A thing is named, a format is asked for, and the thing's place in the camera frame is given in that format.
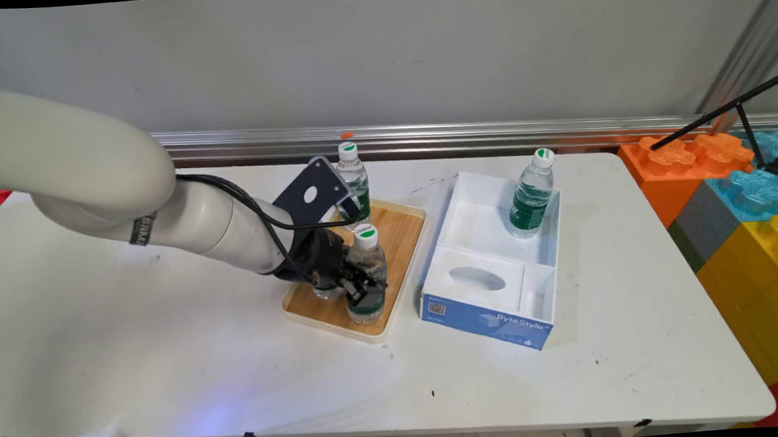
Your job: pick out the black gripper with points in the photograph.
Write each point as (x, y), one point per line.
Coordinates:
(314, 257)

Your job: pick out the green label water bottle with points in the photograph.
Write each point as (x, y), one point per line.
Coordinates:
(368, 314)
(357, 173)
(328, 292)
(531, 199)

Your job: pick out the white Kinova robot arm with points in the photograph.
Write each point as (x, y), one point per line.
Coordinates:
(89, 176)

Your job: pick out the wooden tray with cream rim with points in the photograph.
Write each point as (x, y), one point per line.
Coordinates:
(401, 258)

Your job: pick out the white and blue cardboard box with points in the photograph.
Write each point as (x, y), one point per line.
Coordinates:
(482, 307)

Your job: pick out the orange giant building block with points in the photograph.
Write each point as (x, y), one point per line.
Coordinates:
(670, 174)

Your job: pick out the grey giant building block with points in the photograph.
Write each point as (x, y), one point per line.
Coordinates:
(703, 223)

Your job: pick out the yellow giant building block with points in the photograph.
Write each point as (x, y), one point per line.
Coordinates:
(765, 290)

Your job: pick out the translucent blue giant building block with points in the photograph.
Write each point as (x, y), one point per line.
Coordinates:
(759, 192)

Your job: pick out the black tripod stand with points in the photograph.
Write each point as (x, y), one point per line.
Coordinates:
(748, 125)

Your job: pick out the wrist camera with mount plate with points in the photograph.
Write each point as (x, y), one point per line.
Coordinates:
(310, 195)

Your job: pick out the aluminium frame rail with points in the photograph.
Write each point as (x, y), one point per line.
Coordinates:
(492, 134)

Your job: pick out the slanted aluminium frame post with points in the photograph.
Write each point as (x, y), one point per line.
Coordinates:
(749, 41)

